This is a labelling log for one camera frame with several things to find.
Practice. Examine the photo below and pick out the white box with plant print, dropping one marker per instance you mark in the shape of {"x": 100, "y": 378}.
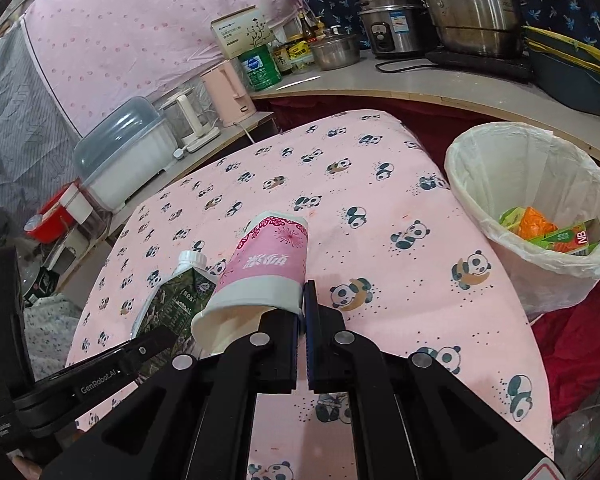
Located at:
{"x": 240, "y": 30}

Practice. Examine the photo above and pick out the white plastic bin liner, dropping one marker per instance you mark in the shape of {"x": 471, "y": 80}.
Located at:
{"x": 480, "y": 160}

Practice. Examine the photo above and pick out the clear plastic bottle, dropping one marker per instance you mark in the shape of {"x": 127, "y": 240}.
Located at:
{"x": 580, "y": 430}

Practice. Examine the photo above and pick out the pink electric kettle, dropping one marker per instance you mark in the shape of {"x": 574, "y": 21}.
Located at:
{"x": 225, "y": 92}

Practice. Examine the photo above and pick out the blue plastic basin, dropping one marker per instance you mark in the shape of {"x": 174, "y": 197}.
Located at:
{"x": 565, "y": 90}

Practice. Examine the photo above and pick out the green milk carton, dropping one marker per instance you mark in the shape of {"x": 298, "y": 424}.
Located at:
{"x": 175, "y": 300}

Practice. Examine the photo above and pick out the dark sauce bottle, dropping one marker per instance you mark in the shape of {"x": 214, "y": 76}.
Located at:
{"x": 307, "y": 22}

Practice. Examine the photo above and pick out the person's left hand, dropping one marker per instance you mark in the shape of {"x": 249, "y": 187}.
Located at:
{"x": 25, "y": 471}

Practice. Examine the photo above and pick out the grey patterned cloth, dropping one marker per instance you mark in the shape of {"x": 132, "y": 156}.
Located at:
{"x": 10, "y": 110}

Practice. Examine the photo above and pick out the steel rice cooker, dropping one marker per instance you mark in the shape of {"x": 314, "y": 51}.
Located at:
{"x": 400, "y": 30}

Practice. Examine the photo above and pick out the pink paper cup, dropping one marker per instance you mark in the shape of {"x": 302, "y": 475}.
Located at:
{"x": 270, "y": 265}

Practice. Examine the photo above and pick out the blue basin with yellow rim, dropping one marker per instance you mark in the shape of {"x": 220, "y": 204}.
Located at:
{"x": 555, "y": 42}

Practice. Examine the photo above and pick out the yellow seasoning box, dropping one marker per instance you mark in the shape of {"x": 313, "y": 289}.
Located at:
{"x": 300, "y": 50}

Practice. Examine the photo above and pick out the red cloth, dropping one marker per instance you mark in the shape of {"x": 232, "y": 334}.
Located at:
{"x": 575, "y": 355}

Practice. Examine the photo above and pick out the green tea drink carton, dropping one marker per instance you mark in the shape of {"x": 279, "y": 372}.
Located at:
{"x": 570, "y": 237}

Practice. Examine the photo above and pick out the large steel steamer pot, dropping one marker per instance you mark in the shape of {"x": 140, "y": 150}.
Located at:
{"x": 475, "y": 20}

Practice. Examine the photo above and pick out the pink panda print cloth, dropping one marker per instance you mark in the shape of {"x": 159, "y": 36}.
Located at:
{"x": 380, "y": 185}

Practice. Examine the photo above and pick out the white trash bin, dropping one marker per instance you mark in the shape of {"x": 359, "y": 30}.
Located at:
{"x": 550, "y": 305}

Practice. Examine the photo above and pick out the red plastic container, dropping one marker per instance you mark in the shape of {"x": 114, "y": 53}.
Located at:
{"x": 50, "y": 220}

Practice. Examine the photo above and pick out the white glass kettle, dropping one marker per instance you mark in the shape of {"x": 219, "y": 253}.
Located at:
{"x": 190, "y": 115}

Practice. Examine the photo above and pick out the black induction cooktop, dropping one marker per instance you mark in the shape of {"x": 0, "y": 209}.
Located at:
{"x": 490, "y": 67}

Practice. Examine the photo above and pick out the bottle with white label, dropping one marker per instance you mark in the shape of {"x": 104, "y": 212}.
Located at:
{"x": 282, "y": 60}

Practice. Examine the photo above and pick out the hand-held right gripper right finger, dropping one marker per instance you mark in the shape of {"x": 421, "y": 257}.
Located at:
{"x": 311, "y": 350}

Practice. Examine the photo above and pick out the small steel pot with lid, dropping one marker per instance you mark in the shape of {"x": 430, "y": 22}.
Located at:
{"x": 332, "y": 52}

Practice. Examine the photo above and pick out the pink dotted curtain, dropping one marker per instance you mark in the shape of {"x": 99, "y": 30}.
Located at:
{"x": 130, "y": 35}

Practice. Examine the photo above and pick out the grey floral cloth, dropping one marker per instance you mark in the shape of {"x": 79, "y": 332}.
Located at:
{"x": 45, "y": 320}

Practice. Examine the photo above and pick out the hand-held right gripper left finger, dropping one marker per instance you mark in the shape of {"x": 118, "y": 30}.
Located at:
{"x": 280, "y": 350}

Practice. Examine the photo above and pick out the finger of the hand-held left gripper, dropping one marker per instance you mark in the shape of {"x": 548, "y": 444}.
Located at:
{"x": 105, "y": 375}

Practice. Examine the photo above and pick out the orange plastic bag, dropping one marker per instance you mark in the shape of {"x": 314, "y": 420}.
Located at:
{"x": 535, "y": 222}

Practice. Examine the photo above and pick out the green tin can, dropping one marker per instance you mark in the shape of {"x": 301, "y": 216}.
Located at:
{"x": 260, "y": 70}

